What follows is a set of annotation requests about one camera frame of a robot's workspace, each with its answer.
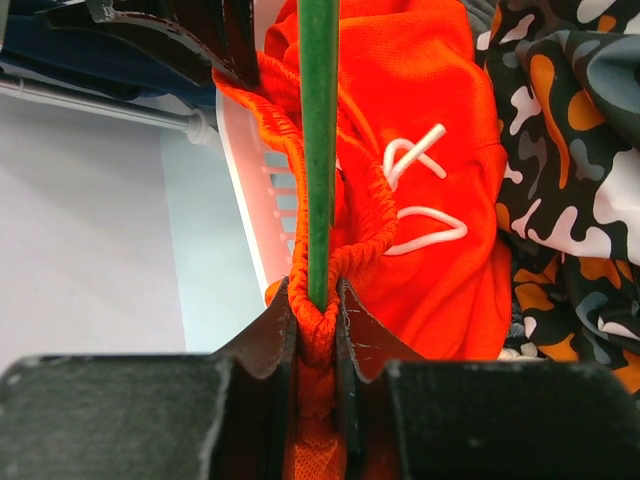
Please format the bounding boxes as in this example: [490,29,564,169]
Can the metal clothes rack rail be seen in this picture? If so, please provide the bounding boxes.
[1,72,218,146]

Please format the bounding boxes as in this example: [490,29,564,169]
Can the white plastic laundry basket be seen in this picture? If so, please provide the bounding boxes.
[216,92,298,291]

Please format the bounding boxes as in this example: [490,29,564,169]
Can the orange mesh shorts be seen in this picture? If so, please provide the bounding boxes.
[214,1,511,479]

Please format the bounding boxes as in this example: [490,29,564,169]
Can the orange camouflage shorts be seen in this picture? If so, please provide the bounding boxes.
[477,1,639,394]

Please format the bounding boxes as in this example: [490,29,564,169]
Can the navy blue shorts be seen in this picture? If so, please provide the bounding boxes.
[1,1,216,107]

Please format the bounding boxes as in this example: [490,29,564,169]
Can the dark green hanger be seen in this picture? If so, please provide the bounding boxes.
[298,0,340,311]

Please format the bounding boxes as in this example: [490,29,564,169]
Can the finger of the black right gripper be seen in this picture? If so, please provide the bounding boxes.
[87,0,260,88]
[37,4,212,86]

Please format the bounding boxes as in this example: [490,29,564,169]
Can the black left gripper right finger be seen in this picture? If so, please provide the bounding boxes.
[336,281,639,479]

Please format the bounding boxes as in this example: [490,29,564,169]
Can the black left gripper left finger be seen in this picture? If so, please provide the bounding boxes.
[1,287,296,479]

